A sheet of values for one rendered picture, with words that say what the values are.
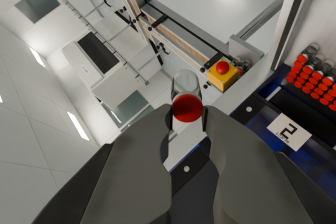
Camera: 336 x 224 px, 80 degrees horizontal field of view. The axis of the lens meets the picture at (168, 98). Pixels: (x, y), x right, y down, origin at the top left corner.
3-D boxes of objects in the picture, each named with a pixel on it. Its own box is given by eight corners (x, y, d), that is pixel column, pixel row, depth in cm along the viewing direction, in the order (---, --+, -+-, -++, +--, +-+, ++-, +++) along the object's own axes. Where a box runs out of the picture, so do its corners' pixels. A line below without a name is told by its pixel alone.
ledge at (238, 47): (258, 76, 76) (254, 79, 76) (231, 58, 82) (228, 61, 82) (264, 52, 64) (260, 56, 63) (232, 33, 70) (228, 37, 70)
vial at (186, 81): (199, 69, 16) (205, 93, 13) (197, 93, 18) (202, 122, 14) (172, 68, 17) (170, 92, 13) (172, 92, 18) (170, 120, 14)
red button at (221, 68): (231, 71, 64) (222, 79, 63) (222, 64, 66) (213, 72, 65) (232, 64, 61) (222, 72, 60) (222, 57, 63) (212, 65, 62)
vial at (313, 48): (317, 52, 46) (304, 64, 45) (308, 47, 47) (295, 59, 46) (321, 45, 44) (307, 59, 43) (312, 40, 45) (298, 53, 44)
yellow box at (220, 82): (238, 81, 69) (223, 95, 68) (222, 69, 72) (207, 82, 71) (239, 68, 62) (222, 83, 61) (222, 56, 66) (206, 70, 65)
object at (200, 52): (265, 66, 72) (234, 96, 70) (259, 87, 85) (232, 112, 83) (152, -5, 105) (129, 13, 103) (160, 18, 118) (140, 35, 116)
